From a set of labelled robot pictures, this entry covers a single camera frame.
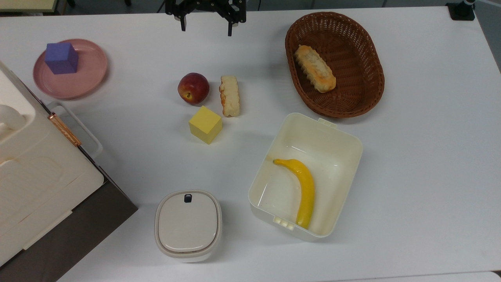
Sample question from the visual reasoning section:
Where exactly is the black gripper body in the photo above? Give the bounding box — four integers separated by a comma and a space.
165, 0, 247, 23

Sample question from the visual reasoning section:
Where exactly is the yellow cube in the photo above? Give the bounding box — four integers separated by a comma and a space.
189, 106, 223, 145

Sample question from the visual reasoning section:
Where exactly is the purple cube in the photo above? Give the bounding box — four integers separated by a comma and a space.
44, 42, 79, 75

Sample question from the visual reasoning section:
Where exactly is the red apple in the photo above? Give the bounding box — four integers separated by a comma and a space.
178, 72, 210, 105

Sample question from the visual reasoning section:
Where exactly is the small white bread stick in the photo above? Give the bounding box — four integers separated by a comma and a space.
219, 75, 240, 118

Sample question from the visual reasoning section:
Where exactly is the toasted bread roll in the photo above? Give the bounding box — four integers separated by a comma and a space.
294, 45, 337, 94

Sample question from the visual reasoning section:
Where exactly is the pink plate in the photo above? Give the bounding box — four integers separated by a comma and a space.
33, 39, 108, 100

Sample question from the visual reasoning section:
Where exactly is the brown wicker basket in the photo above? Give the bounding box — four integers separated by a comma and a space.
285, 11, 385, 118

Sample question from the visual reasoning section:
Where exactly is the yellow-green board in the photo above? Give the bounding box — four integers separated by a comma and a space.
0, 0, 59, 13

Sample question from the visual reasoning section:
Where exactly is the white open plastic box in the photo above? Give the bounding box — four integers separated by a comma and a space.
248, 112, 363, 242

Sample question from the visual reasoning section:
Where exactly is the yellow banana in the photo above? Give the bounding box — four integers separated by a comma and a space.
273, 158, 316, 230

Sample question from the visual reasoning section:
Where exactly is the white lidded container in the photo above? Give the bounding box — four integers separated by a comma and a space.
154, 190, 223, 263

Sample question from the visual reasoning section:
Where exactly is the white appliance with handle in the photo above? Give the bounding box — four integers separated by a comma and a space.
0, 61, 139, 282

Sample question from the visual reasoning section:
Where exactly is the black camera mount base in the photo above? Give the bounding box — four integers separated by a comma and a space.
446, 0, 477, 21

